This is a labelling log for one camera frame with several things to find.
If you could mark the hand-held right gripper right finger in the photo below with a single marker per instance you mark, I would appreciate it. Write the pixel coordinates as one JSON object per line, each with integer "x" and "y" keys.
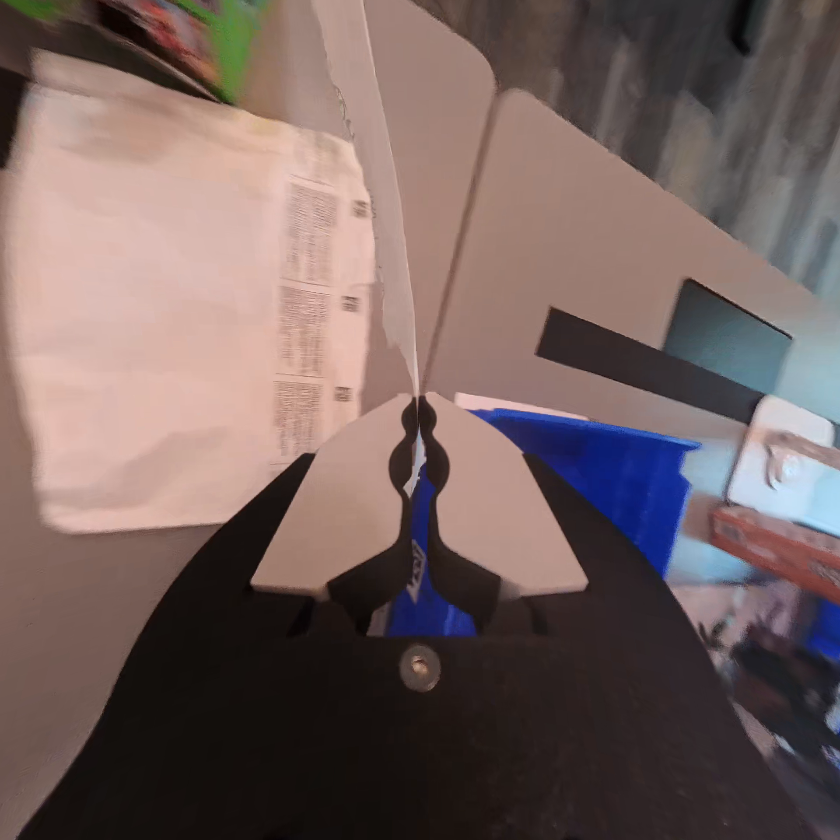
{"x": 505, "y": 518}

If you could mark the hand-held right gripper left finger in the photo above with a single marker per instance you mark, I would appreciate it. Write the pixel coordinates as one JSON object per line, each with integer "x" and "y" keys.
{"x": 334, "y": 518}

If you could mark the torn white paper strip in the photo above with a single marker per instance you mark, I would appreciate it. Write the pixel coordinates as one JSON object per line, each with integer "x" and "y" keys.
{"x": 380, "y": 197}

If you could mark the grey desk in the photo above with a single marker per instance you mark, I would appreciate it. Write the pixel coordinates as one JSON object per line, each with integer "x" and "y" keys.
{"x": 98, "y": 623}

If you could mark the blue plastic bin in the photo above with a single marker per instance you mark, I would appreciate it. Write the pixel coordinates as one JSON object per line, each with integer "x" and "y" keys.
{"x": 590, "y": 472}

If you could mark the white paper bag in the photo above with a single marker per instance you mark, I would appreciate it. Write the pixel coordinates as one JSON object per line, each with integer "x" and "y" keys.
{"x": 164, "y": 328}

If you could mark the orange box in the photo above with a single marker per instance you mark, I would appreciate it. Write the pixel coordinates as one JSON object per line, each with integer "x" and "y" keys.
{"x": 774, "y": 551}

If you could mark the green toy box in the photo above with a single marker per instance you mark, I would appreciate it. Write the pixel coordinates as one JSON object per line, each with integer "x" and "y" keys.
{"x": 197, "y": 39}

